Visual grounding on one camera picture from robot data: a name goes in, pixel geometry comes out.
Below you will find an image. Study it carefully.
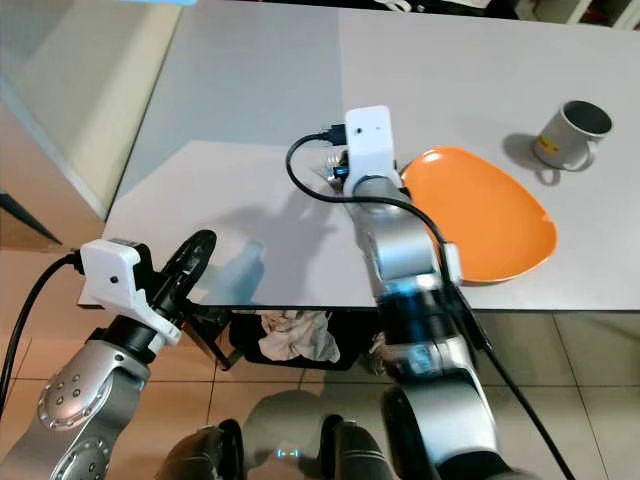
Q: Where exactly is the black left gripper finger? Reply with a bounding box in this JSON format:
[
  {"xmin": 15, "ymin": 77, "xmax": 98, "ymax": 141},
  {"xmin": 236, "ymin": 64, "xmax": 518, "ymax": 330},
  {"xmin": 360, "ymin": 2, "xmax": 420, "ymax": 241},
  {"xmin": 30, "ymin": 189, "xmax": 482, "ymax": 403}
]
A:
[
  {"xmin": 182, "ymin": 232, "xmax": 220, "ymax": 305},
  {"xmin": 164, "ymin": 231, "xmax": 209, "ymax": 285}
]

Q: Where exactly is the dark robot right leg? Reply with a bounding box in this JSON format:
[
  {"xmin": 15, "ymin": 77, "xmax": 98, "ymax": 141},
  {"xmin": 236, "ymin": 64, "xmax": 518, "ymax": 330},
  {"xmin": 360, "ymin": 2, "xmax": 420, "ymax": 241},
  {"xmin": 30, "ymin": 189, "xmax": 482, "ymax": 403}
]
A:
[{"xmin": 318, "ymin": 417, "xmax": 393, "ymax": 480}]

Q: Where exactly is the dark robot leg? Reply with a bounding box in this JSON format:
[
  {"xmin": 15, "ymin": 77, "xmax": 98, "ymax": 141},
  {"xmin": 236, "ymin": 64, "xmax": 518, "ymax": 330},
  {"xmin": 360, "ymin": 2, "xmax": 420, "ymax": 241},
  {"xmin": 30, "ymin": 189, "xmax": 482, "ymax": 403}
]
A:
[
  {"xmin": 318, "ymin": 417, "xmax": 393, "ymax": 480},
  {"xmin": 154, "ymin": 419, "xmax": 247, "ymax": 480}
]

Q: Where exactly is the dark robot left leg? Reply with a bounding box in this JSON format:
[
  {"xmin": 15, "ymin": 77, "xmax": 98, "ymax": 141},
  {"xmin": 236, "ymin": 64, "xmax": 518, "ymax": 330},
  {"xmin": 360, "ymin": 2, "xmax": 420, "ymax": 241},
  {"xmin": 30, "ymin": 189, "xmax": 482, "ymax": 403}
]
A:
[{"xmin": 154, "ymin": 419, "xmax": 247, "ymax": 480}]

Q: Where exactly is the grey mug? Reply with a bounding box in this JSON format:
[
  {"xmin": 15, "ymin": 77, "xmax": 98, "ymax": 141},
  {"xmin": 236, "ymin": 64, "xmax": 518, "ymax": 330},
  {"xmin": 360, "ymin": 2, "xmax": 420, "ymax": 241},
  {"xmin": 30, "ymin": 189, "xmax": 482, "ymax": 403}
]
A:
[{"xmin": 532, "ymin": 99, "xmax": 615, "ymax": 174}]

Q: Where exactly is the light blue object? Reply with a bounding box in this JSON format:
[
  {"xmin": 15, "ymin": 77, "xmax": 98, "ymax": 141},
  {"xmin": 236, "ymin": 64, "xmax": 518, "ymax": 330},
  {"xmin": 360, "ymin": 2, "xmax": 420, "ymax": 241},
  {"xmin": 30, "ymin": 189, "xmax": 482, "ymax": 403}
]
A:
[{"xmin": 114, "ymin": 0, "xmax": 197, "ymax": 8}]

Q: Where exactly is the crumpled white grey cloth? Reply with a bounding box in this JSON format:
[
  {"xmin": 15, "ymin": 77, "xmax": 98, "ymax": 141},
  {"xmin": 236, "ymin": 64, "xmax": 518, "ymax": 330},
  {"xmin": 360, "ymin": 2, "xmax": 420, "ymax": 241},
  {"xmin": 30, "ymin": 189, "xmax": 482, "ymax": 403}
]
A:
[{"xmin": 256, "ymin": 309, "xmax": 337, "ymax": 363}]

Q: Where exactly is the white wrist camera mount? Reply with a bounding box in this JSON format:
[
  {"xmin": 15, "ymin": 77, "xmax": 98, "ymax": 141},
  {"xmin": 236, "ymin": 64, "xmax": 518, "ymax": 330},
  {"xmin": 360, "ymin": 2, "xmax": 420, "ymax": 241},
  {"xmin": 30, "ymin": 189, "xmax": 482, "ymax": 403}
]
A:
[
  {"xmin": 80, "ymin": 238, "xmax": 169, "ymax": 348},
  {"xmin": 344, "ymin": 104, "xmax": 394, "ymax": 183}
]

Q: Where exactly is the white cabinet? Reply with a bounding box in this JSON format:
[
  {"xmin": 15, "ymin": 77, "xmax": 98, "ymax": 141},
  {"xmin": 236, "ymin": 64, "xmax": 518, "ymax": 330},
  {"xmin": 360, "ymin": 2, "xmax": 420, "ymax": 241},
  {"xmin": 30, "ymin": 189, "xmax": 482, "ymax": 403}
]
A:
[{"xmin": 0, "ymin": 0, "xmax": 183, "ymax": 253}]

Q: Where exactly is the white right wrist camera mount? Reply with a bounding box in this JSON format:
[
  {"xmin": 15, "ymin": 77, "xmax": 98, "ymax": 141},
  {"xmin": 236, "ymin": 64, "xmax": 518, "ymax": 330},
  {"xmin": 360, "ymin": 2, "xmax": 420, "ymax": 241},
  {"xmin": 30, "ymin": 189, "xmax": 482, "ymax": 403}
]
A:
[{"xmin": 344, "ymin": 104, "xmax": 394, "ymax": 183}]

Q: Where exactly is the orange plate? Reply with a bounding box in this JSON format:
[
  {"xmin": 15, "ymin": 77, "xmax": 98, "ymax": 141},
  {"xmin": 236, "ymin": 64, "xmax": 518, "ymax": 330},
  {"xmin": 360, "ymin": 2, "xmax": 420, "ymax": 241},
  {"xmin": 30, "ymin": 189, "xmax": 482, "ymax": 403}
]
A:
[{"xmin": 400, "ymin": 146, "xmax": 559, "ymax": 286}]

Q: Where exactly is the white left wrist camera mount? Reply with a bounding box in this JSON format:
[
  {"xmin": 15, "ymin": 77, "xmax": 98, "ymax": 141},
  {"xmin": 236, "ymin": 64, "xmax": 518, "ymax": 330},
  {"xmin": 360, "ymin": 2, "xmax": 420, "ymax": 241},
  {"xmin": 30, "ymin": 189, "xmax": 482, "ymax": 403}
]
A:
[{"xmin": 80, "ymin": 238, "xmax": 169, "ymax": 348}]

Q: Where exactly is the silver metal fork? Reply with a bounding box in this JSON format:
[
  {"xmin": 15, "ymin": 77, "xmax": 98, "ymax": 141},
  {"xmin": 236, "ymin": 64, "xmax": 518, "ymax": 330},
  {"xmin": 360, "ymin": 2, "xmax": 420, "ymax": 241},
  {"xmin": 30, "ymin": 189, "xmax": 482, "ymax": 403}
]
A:
[{"xmin": 315, "ymin": 150, "xmax": 351, "ymax": 197}]

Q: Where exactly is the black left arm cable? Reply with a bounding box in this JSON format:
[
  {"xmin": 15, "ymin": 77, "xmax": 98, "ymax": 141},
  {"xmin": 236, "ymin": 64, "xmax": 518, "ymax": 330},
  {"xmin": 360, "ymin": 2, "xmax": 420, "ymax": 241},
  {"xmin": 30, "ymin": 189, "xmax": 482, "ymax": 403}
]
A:
[{"xmin": 0, "ymin": 251, "xmax": 84, "ymax": 421}]

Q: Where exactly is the black basket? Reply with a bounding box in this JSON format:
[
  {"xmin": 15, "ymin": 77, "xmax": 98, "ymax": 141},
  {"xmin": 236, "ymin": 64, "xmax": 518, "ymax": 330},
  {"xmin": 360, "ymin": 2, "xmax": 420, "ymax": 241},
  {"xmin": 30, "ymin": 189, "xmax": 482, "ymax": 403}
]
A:
[{"xmin": 222, "ymin": 308, "xmax": 393, "ymax": 378}]

